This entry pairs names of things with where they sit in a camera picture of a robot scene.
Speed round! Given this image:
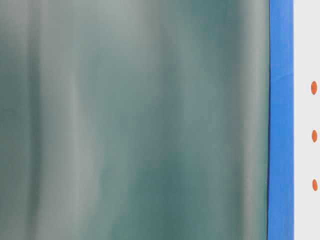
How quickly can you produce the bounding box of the large white board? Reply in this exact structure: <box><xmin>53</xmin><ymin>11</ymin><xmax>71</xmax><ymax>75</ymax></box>
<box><xmin>293</xmin><ymin>0</ymin><xmax>320</xmax><ymax>240</ymax></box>

